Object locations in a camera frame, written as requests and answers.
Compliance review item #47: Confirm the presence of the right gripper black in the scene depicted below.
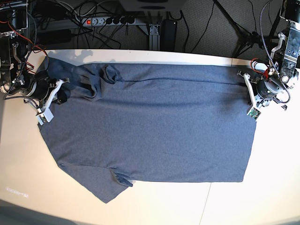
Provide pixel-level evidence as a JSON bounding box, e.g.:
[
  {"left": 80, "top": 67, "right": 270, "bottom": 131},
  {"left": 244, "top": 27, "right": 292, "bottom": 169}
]
[{"left": 24, "top": 78, "right": 69, "bottom": 105}]

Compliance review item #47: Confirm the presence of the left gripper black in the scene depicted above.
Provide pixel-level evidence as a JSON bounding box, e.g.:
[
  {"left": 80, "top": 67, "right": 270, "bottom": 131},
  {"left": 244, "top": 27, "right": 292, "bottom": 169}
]
[{"left": 255, "top": 80, "right": 284, "bottom": 101}]

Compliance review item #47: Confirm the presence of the blue grey T-shirt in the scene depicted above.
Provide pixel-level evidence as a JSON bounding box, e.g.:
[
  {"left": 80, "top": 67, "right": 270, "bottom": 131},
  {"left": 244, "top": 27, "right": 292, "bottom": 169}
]
[{"left": 39, "top": 58, "right": 256, "bottom": 203}]

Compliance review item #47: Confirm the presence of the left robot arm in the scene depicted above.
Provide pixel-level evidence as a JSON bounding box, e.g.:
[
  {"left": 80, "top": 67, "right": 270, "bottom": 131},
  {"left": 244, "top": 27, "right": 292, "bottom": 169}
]
[{"left": 256, "top": 0, "right": 300, "bottom": 103}]

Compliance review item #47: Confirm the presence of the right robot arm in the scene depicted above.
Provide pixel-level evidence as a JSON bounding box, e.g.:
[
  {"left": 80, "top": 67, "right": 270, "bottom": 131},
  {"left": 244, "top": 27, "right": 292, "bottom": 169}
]
[{"left": 0, "top": 0, "right": 68, "bottom": 108}]

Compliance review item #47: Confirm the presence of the black tripod stand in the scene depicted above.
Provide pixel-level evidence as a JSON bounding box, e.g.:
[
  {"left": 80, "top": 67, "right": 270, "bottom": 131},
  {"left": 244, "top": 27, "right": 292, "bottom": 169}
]
[{"left": 213, "top": 0, "right": 281, "bottom": 58}]

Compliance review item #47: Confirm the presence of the white power strip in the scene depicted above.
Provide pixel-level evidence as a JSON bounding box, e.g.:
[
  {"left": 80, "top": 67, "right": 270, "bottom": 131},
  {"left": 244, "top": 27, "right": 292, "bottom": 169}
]
[{"left": 83, "top": 16, "right": 136, "bottom": 27}]

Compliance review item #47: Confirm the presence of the grey box with speaker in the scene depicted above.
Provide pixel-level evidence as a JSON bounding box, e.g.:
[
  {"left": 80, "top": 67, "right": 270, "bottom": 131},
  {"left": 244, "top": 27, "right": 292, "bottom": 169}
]
[{"left": 119, "top": 0, "right": 186, "bottom": 12}]

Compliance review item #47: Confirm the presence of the black power adapter brick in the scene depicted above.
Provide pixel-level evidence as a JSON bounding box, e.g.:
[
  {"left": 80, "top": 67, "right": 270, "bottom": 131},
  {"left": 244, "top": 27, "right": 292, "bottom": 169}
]
[{"left": 160, "top": 19, "right": 177, "bottom": 52}]

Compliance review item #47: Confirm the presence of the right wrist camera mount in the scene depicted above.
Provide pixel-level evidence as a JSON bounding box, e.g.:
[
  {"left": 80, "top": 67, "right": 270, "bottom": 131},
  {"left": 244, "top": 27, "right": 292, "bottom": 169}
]
[{"left": 36, "top": 78, "right": 69, "bottom": 125}]

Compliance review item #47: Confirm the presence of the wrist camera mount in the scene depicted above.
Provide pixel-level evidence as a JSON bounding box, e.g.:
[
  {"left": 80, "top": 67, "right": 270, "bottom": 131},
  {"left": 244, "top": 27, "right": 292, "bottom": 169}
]
[
  {"left": 237, "top": 71, "right": 261, "bottom": 121},
  {"left": 36, "top": 78, "right": 69, "bottom": 125}
]

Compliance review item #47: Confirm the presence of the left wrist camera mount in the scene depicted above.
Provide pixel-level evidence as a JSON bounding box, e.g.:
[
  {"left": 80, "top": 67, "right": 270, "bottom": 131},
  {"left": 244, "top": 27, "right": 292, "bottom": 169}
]
[{"left": 237, "top": 71, "right": 261, "bottom": 121}]

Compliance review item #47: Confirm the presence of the aluminium frame post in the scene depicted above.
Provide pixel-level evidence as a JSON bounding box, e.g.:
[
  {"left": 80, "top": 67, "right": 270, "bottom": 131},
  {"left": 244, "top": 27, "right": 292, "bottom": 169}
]
[{"left": 136, "top": 11, "right": 162, "bottom": 51}]

